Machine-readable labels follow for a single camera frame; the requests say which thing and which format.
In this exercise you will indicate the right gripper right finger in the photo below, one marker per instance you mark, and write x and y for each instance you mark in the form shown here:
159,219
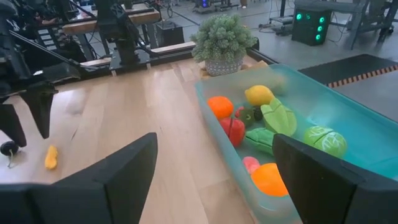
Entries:
326,199

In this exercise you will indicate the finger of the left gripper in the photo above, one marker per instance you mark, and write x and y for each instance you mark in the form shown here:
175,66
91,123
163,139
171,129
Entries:
38,105
11,124

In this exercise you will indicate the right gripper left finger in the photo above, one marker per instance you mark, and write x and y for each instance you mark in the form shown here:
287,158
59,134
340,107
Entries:
109,199

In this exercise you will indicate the green toy cabbage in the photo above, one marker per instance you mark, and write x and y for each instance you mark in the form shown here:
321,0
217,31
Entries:
325,141

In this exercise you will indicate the smooth orange toy fruit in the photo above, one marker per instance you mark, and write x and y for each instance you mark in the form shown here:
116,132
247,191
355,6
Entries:
267,180

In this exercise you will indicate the pink toy peach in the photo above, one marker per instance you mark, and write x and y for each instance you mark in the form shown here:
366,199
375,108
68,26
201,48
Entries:
250,164

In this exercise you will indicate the green cucumber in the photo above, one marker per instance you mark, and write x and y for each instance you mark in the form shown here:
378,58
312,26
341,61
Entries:
259,140

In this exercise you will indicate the light green toy starfruit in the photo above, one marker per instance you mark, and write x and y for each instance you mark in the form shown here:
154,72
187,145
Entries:
278,118

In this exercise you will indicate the black toy blackberry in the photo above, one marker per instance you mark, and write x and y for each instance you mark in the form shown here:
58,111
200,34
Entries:
258,114

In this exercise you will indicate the small leafy toy strawberry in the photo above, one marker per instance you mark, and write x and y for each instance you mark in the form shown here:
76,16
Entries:
247,116

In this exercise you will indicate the red strawberry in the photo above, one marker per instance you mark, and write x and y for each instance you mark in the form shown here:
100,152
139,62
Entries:
233,130

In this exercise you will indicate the yellow toy lemon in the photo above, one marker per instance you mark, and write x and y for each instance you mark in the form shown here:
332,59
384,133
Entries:
258,95

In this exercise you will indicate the ridged orange toy tangerine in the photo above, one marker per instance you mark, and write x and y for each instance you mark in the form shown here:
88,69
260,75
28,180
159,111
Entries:
220,107

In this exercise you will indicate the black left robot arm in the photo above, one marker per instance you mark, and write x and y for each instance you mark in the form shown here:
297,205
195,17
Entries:
121,31

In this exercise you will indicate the teal translucent tupperware container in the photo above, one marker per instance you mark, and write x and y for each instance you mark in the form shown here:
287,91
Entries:
357,102

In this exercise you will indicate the black toy cherry with stem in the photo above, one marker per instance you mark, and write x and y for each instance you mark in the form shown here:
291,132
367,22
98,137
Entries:
8,148

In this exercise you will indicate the yellow toy pepper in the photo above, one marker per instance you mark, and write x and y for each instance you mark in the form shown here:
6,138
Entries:
51,157

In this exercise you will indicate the black box white labels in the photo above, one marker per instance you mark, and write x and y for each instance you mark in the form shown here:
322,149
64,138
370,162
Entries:
46,37

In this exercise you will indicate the black orange-striped floor mat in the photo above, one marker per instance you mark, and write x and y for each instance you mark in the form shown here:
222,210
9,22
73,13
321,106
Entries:
348,68

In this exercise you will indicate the wooden workbench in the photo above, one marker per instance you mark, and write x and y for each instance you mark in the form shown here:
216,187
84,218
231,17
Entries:
140,17

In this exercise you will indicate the black cube cabinet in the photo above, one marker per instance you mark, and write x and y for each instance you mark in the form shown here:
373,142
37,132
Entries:
169,34

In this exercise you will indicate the black computer green lights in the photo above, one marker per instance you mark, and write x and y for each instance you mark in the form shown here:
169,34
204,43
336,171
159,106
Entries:
311,28

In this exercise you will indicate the green faux plant in pot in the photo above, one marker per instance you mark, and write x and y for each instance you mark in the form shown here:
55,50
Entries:
222,37

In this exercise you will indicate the black computer blue lights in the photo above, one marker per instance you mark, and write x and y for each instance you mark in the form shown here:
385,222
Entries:
203,3

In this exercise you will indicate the grey desk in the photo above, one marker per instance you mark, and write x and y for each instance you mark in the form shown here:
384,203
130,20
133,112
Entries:
342,4

